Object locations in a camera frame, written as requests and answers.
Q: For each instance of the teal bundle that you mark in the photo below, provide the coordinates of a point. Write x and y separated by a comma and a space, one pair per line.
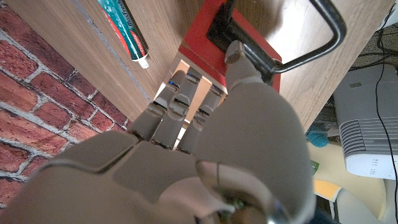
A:
318, 137

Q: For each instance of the small green card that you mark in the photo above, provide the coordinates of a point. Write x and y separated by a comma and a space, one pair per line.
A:
315, 167

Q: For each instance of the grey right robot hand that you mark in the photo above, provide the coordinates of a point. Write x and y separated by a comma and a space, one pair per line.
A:
155, 174

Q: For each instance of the printed brick wall backdrop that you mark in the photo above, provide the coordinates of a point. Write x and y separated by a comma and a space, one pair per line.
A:
37, 102

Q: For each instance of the grey vented appliance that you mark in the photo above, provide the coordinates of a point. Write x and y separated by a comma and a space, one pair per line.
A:
360, 130

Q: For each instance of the wooden drawer red front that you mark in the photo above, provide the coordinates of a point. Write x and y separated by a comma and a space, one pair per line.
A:
202, 40

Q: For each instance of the green white toothpaste tube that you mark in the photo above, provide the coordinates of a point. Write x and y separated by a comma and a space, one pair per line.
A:
127, 31

